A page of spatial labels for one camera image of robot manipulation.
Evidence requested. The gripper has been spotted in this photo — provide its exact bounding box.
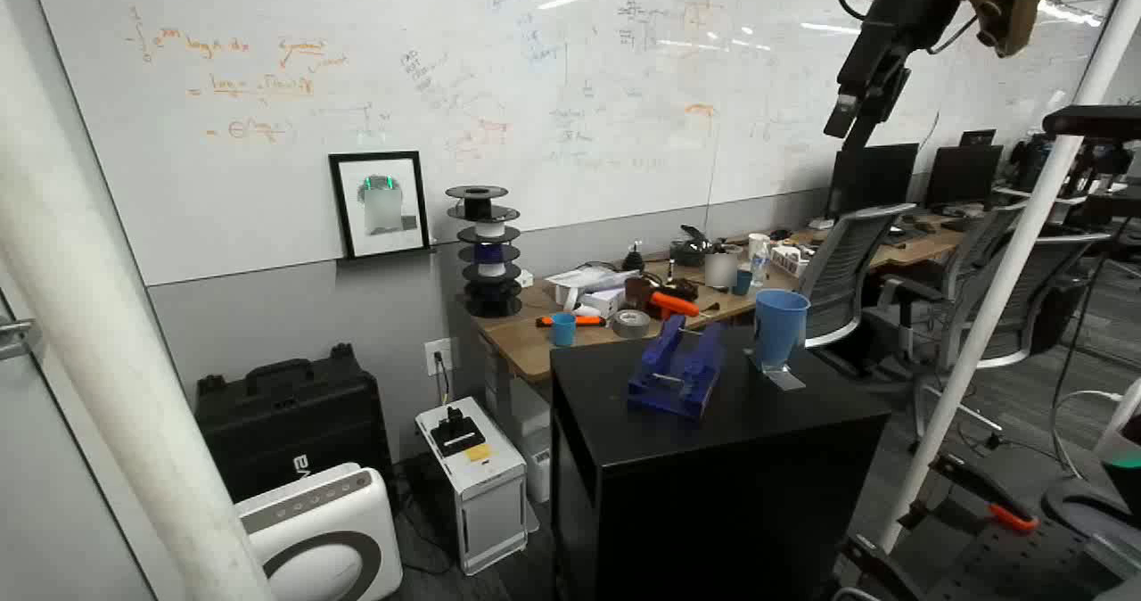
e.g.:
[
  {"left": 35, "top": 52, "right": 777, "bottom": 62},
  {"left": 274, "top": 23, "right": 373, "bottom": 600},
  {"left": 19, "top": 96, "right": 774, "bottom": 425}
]
[{"left": 824, "top": 0, "right": 970, "bottom": 151}]

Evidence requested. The blue toy house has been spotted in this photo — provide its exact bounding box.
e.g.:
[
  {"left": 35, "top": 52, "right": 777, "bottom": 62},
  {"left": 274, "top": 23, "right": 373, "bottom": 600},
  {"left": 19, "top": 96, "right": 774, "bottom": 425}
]
[{"left": 626, "top": 313, "right": 726, "bottom": 422}]

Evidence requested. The row of monitors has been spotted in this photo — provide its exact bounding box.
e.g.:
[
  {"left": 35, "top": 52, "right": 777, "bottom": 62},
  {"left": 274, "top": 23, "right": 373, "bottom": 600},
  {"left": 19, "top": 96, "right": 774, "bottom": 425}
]
[{"left": 826, "top": 128, "right": 1006, "bottom": 221}]

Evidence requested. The row of office chairs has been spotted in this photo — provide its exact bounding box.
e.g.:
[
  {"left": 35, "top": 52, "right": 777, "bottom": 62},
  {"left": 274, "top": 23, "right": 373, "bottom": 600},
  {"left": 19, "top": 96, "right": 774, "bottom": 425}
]
[{"left": 796, "top": 198, "right": 1117, "bottom": 459}]

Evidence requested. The white paper cup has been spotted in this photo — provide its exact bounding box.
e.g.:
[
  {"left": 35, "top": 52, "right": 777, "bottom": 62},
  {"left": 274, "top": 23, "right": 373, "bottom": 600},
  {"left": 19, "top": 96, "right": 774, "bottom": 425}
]
[{"left": 703, "top": 248, "right": 742, "bottom": 291}]

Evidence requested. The white pole stand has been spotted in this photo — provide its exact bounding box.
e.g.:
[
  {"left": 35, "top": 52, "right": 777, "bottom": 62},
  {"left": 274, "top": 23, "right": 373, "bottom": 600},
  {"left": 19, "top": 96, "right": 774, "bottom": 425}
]
[
  {"left": 877, "top": 0, "right": 1141, "bottom": 556},
  {"left": 0, "top": 0, "right": 273, "bottom": 601}
]

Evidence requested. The large blue plastic cup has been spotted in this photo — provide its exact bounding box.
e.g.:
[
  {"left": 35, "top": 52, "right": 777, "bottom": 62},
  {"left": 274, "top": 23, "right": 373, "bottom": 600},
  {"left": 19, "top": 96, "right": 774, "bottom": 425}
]
[{"left": 752, "top": 289, "right": 811, "bottom": 373}]

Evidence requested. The stack of white boxes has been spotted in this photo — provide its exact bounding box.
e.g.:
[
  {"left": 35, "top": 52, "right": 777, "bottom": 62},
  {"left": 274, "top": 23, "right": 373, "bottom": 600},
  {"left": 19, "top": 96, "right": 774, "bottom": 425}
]
[{"left": 543, "top": 266, "right": 641, "bottom": 318}]

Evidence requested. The whiteboard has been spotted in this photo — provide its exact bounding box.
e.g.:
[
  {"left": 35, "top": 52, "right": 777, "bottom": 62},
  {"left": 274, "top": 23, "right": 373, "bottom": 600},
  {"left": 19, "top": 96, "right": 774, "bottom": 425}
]
[{"left": 25, "top": 0, "right": 1126, "bottom": 287}]

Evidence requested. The black cabinet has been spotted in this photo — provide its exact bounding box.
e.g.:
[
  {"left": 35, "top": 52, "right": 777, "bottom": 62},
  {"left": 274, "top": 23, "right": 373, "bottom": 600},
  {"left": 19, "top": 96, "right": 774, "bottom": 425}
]
[{"left": 549, "top": 323, "right": 893, "bottom": 601}]

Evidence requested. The stack of filament spools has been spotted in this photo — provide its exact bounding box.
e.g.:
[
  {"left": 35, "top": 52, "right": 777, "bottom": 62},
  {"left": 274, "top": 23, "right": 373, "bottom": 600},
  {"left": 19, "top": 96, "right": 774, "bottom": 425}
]
[{"left": 445, "top": 184, "right": 525, "bottom": 319}]

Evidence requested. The wooden desk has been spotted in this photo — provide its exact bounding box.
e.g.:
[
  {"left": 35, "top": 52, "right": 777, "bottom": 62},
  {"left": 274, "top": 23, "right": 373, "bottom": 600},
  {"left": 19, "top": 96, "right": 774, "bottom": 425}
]
[{"left": 467, "top": 212, "right": 974, "bottom": 384}]

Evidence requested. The black orange clamp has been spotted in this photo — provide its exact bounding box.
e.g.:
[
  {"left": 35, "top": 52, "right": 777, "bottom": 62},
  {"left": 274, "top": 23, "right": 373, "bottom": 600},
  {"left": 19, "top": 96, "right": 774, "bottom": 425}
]
[{"left": 925, "top": 452, "right": 1041, "bottom": 534}]

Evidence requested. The black device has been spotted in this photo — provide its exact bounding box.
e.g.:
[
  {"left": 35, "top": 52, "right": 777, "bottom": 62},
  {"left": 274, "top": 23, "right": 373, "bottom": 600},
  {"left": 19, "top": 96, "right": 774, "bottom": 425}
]
[{"left": 430, "top": 407, "right": 488, "bottom": 458}]

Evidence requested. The white computer tower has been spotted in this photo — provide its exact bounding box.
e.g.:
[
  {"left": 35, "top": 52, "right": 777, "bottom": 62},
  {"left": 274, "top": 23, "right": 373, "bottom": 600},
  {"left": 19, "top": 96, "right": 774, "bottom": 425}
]
[{"left": 414, "top": 395, "right": 530, "bottom": 577}]

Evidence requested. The black hard case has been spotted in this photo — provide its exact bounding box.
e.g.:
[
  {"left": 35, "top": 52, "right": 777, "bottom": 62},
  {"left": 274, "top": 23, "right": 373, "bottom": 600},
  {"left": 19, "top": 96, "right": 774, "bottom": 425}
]
[{"left": 193, "top": 343, "right": 395, "bottom": 506}]

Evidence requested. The white air purifier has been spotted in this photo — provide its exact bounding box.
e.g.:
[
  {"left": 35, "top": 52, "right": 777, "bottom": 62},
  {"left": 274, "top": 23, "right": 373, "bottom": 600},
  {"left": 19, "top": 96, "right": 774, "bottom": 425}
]
[{"left": 232, "top": 462, "right": 405, "bottom": 601}]

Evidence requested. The orange handled tool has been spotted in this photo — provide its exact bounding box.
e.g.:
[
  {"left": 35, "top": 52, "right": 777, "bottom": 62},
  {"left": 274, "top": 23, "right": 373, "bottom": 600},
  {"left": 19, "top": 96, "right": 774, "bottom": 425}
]
[{"left": 651, "top": 290, "right": 702, "bottom": 318}]

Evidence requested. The white cable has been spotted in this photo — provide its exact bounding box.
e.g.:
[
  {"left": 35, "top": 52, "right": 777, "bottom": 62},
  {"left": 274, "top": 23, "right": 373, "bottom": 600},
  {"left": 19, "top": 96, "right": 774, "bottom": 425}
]
[{"left": 1048, "top": 390, "right": 1126, "bottom": 473}]

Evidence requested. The black picture frame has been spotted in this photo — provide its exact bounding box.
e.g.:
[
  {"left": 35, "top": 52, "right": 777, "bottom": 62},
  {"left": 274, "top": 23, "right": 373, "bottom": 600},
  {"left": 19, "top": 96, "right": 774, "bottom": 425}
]
[{"left": 327, "top": 150, "right": 436, "bottom": 262}]

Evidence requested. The door handle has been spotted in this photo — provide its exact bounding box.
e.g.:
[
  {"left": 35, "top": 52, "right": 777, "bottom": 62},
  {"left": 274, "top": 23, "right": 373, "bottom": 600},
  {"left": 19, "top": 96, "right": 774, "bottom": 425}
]
[{"left": 0, "top": 317, "right": 38, "bottom": 363}]

